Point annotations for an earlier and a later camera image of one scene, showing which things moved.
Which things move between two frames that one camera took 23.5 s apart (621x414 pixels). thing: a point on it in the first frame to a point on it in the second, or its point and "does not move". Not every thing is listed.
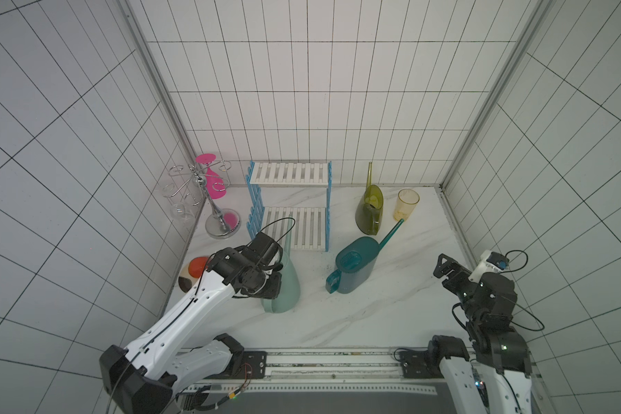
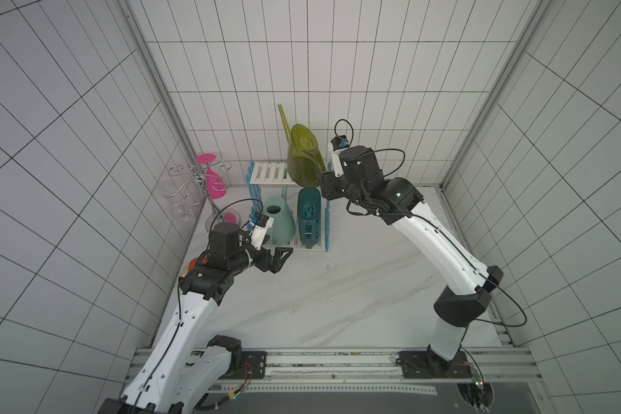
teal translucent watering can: [356, 265] to [309, 216]
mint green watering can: [290, 291] to [284, 228]
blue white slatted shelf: [295, 228] does not move
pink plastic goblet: [216, 186] does not move
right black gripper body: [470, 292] to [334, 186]
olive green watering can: [370, 209] to [304, 161]
